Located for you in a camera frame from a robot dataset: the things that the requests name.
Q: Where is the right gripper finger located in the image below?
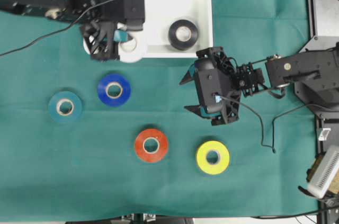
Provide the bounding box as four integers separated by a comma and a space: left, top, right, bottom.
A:
184, 105, 209, 119
179, 64, 196, 85

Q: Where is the red tape roll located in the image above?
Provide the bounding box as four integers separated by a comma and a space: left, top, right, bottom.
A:
134, 129, 168, 164

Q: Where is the white plastic case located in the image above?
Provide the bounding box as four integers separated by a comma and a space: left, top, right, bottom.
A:
142, 0, 213, 59

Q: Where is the black tape roll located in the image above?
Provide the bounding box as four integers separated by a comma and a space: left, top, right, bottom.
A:
168, 20, 199, 51

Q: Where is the white perforated box device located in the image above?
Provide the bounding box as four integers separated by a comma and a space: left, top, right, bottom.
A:
307, 145, 338, 199

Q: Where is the left camera black cable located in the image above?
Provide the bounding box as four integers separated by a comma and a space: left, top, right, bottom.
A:
0, 0, 130, 58

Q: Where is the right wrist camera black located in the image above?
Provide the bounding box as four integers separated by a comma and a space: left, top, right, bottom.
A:
194, 58, 231, 117

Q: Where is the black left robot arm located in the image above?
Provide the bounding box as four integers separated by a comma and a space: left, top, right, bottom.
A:
1, 0, 145, 61

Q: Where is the yellow tape roll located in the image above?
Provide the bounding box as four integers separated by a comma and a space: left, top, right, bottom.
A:
195, 140, 230, 175

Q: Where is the white tape roll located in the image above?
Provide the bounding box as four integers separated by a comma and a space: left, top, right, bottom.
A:
118, 23, 147, 63

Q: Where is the teal tape roll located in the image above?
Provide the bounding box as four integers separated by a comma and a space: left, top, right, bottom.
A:
48, 91, 83, 123

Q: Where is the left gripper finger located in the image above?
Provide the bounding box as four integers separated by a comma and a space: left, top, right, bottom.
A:
113, 29, 133, 43

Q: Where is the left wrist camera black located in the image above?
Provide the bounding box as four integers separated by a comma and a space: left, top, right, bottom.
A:
100, 0, 145, 31

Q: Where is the black cable right side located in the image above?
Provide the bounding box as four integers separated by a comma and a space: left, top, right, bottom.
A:
219, 94, 339, 155

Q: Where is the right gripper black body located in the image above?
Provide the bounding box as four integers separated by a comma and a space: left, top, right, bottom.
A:
195, 47, 265, 126

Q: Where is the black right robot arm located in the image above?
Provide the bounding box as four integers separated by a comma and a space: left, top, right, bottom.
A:
180, 47, 338, 126

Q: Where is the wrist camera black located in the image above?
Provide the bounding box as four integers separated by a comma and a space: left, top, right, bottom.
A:
194, 58, 231, 117
100, 0, 145, 31

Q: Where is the black stand base bottom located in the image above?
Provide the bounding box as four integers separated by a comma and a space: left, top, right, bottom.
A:
65, 213, 195, 224

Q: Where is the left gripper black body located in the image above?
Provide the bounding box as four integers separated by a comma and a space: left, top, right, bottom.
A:
62, 0, 119, 61

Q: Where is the blue tape roll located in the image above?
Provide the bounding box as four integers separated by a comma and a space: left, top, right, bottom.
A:
97, 74, 131, 107

